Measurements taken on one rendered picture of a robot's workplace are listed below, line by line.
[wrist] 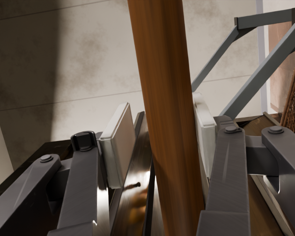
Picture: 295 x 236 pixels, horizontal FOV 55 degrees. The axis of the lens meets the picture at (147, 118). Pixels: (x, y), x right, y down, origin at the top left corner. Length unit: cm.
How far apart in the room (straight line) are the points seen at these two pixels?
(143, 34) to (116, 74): 375
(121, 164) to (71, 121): 406
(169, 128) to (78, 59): 385
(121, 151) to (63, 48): 391
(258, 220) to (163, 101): 84
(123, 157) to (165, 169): 3
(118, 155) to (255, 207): 89
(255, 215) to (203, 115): 85
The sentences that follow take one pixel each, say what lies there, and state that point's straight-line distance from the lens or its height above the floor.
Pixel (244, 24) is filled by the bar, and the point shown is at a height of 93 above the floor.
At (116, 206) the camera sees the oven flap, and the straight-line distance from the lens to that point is 84.
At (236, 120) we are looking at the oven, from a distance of 183.
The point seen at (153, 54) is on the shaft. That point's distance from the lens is 16.
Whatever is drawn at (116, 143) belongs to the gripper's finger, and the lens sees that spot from 15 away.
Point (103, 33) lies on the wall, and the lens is 390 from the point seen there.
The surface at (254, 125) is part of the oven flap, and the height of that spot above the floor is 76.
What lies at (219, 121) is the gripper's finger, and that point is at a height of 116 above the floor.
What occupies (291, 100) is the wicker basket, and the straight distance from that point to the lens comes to 116.
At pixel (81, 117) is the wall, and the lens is 415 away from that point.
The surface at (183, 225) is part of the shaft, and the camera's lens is 20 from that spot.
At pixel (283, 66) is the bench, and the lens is 176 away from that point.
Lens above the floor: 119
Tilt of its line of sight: 6 degrees up
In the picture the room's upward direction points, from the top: 97 degrees counter-clockwise
